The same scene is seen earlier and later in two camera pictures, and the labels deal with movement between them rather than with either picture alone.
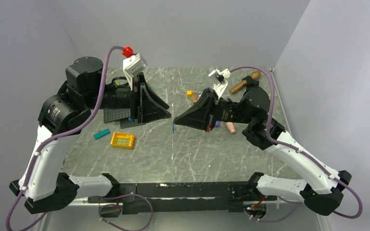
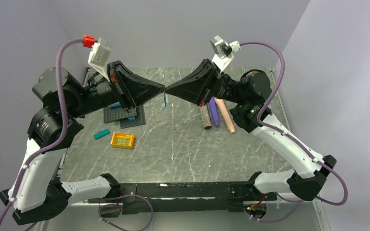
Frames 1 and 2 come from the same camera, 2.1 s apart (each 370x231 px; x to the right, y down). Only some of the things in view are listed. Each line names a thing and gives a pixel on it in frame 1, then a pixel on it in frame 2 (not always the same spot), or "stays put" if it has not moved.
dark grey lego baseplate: [122, 115] stays put
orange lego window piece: [123, 140] stays put
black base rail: [231, 196] stays put
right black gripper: [197, 116] to [199, 85]
